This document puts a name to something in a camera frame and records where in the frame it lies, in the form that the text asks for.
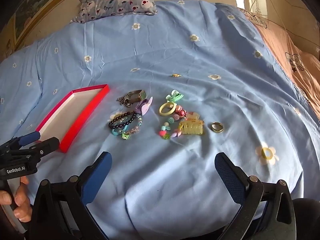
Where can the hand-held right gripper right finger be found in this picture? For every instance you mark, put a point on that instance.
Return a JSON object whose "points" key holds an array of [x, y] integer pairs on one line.
{"points": [[230, 177]]}

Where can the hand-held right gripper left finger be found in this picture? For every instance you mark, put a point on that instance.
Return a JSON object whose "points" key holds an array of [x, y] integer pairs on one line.
{"points": [[97, 177]]}

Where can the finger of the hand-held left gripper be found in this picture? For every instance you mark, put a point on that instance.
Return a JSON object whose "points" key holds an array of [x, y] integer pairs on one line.
{"points": [[30, 137], [47, 143]]}

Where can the red shallow box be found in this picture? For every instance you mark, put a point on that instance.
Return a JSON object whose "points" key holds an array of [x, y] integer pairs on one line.
{"points": [[70, 112]]}

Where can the yellow hair claw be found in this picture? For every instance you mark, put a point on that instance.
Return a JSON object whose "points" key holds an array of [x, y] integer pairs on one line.
{"points": [[191, 128]]}

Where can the gold mesh wristwatch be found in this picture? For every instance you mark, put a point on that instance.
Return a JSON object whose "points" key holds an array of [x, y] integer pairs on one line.
{"points": [[140, 95]]}

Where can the person's left hand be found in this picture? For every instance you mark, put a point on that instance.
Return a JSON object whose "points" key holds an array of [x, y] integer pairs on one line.
{"points": [[22, 205]]}

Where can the brown printed blanket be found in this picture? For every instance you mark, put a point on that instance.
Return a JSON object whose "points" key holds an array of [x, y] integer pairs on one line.
{"points": [[287, 50]]}

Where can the blue floral bedsheet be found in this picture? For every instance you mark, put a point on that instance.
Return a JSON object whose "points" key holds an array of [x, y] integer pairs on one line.
{"points": [[175, 42]]}

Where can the printed purple pillow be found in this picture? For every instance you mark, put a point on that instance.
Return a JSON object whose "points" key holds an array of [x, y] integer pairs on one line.
{"points": [[117, 0]]}

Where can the framed wall poster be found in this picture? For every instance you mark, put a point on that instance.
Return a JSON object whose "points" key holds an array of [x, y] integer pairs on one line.
{"points": [[32, 2]]}

